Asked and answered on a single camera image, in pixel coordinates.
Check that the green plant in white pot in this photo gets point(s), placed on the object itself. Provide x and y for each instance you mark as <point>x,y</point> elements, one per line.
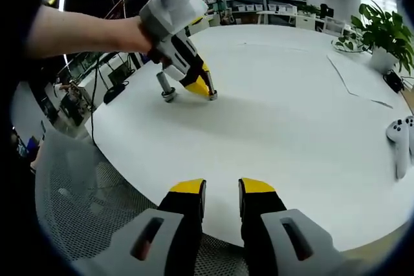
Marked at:
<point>381,27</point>

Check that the person's left hand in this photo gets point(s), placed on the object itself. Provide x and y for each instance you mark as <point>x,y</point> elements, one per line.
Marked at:
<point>140,37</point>

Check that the grey mesh office chair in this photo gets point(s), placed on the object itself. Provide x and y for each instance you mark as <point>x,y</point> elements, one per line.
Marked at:
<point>81,192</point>

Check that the white game controller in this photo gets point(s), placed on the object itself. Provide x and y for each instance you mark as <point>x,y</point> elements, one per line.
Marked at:
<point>410,130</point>
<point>399,140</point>

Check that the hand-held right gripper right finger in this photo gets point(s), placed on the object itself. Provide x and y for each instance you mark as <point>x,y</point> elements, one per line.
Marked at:
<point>258,205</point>

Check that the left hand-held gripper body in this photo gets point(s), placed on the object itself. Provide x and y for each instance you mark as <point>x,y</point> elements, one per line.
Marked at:
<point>174,4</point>

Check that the monitor with red screen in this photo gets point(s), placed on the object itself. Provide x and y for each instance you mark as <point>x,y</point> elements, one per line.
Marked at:
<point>116,11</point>

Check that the small green desk plants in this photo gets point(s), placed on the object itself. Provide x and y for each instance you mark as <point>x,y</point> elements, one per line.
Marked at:
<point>310,9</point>

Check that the white paper sheet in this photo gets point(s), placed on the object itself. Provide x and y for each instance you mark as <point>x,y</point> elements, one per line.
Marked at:
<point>355,75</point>

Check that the thick threaded steel stud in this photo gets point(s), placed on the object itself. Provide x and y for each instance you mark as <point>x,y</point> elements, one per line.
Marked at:
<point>163,81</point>

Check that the black charger block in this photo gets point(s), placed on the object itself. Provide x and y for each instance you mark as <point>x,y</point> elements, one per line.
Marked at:
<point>394,81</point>

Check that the white office chair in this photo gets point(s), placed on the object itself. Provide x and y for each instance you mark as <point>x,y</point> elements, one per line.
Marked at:
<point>333,25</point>

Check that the glass bowl with green leaves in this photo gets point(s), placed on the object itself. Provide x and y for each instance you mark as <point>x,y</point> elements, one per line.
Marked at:
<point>347,45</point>

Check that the black power adapter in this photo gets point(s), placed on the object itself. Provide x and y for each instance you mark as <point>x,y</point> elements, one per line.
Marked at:
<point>113,94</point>

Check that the black monitor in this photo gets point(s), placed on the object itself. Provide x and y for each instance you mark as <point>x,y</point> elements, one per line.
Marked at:
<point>325,11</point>

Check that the white table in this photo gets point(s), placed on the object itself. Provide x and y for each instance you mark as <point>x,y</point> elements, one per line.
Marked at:
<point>284,16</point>

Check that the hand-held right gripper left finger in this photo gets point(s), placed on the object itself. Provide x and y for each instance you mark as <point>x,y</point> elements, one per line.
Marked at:
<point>182,205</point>

